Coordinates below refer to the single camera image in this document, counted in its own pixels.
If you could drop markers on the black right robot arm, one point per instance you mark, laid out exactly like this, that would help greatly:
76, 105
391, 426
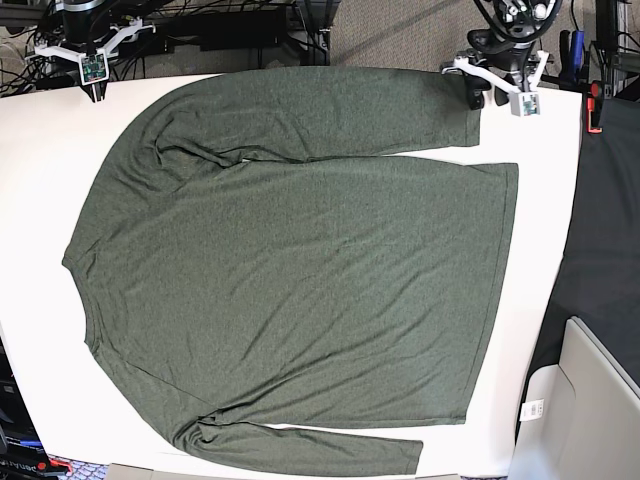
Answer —
87, 37

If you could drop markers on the blue handled tool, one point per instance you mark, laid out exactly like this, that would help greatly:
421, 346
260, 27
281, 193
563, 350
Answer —
577, 55

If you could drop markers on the green long-sleeve T-shirt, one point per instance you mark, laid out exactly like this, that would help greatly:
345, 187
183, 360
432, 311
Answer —
269, 272

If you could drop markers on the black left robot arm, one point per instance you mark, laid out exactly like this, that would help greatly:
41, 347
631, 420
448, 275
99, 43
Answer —
512, 25

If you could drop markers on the right gripper body, white mount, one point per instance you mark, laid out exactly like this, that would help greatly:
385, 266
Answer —
93, 62

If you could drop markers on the black box on floor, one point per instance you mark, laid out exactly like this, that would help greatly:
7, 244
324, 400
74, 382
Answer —
227, 36

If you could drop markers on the beige plastic bin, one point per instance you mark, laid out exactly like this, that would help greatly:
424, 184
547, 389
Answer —
580, 419

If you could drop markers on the red clamp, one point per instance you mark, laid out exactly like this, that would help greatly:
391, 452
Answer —
594, 100

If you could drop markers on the left gripper body, white mount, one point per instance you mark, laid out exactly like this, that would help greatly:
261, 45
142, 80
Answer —
513, 76

